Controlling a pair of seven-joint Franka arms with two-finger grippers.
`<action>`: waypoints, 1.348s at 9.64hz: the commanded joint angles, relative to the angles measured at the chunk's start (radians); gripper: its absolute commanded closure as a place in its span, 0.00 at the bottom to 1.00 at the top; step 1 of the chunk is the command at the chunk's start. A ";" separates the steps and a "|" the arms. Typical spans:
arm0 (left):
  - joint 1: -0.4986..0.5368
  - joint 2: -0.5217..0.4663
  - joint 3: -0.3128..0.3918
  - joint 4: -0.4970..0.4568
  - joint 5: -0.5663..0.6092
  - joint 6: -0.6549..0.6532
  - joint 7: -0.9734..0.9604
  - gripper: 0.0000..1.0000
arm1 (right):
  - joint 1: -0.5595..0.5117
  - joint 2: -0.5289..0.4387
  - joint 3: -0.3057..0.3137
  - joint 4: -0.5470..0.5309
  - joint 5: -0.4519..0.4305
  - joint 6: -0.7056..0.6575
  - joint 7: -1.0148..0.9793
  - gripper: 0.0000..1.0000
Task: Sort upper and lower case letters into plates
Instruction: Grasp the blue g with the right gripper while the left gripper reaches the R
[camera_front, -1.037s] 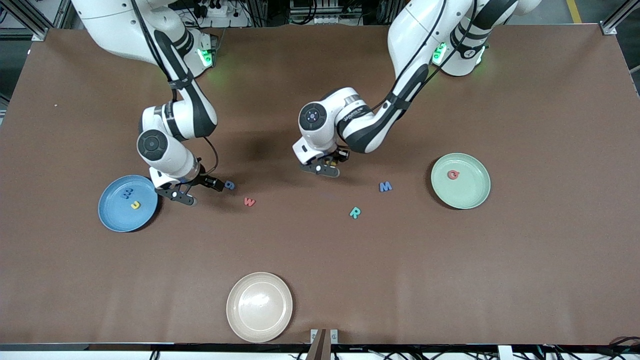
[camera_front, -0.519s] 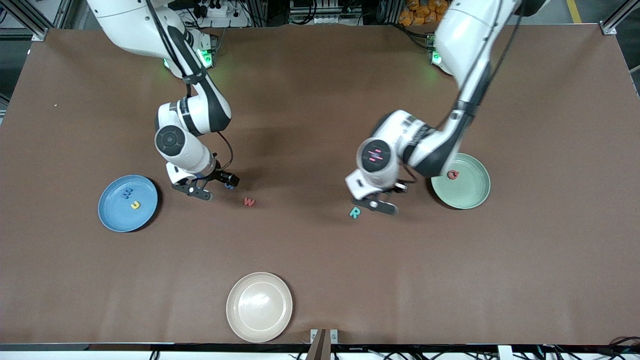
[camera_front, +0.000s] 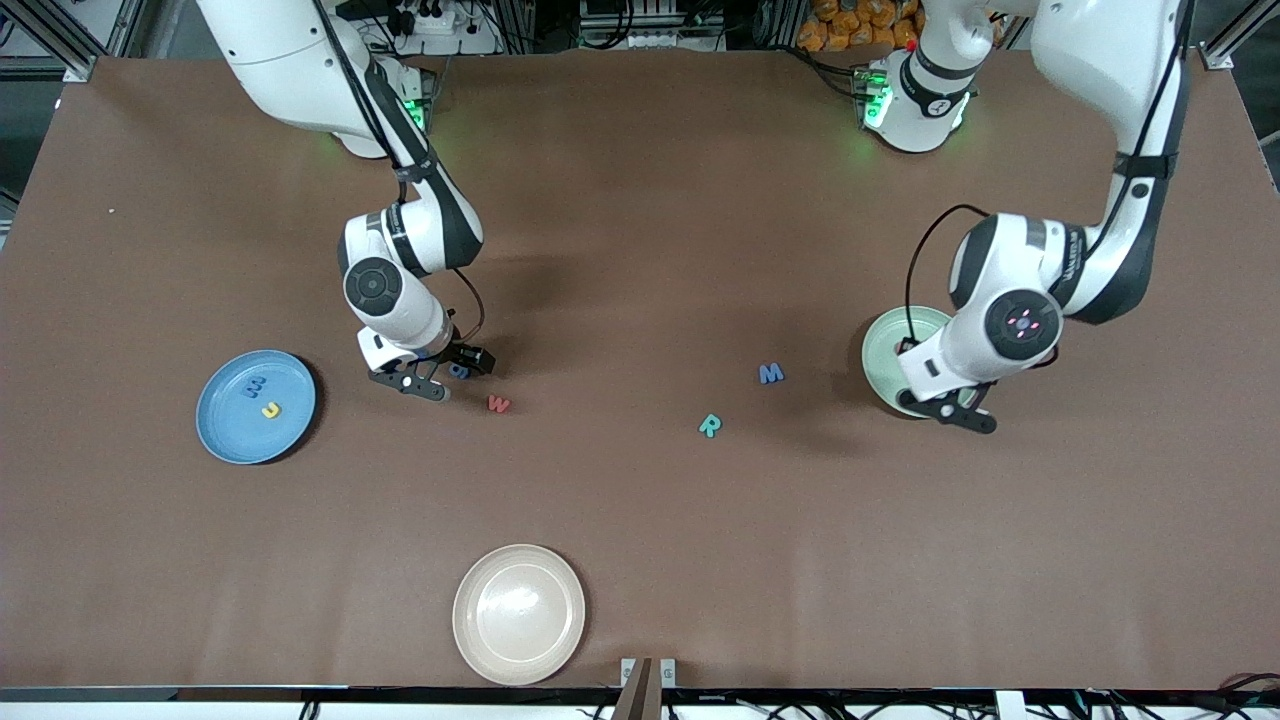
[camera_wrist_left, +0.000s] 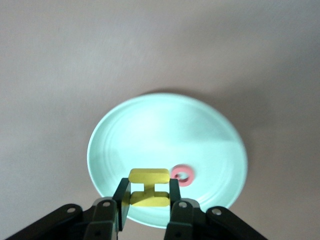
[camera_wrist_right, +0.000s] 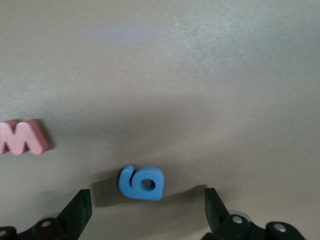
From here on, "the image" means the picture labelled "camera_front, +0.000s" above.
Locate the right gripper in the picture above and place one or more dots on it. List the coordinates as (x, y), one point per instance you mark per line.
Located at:
(463, 354)

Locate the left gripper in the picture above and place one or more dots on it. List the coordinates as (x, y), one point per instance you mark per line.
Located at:
(905, 345)

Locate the red foam letter w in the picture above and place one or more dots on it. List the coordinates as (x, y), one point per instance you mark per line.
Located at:
(499, 403)

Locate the blue foam capital M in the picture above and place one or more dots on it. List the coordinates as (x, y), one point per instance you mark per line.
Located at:
(771, 374)

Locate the blue foam lowercase m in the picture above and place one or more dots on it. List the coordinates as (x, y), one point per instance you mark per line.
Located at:
(254, 387)

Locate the teal foam letter R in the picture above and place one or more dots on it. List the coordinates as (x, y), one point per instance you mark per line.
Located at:
(705, 427)

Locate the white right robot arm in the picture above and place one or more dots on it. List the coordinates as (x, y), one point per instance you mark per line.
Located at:
(290, 60)

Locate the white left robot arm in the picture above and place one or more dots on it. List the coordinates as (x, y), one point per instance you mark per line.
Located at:
(1110, 60)

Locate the green round plate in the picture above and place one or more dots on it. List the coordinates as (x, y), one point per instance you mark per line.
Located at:
(885, 350)

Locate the blue round plate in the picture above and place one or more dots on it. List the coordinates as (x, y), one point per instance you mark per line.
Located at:
(230, 430)

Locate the cream round plate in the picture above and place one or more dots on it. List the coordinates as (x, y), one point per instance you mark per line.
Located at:
(520, 615)

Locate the white power strip with plugs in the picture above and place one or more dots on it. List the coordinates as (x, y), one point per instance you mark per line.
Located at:
(470, 40)

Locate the orange netted bag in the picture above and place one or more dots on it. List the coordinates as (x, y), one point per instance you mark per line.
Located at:
(840, 25)

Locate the metal bracket with brown post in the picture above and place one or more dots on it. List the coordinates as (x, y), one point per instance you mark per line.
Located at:
(640, 695)

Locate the aluminium frame profile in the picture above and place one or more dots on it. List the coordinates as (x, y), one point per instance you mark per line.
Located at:
(1220, 55)
(80, 62)

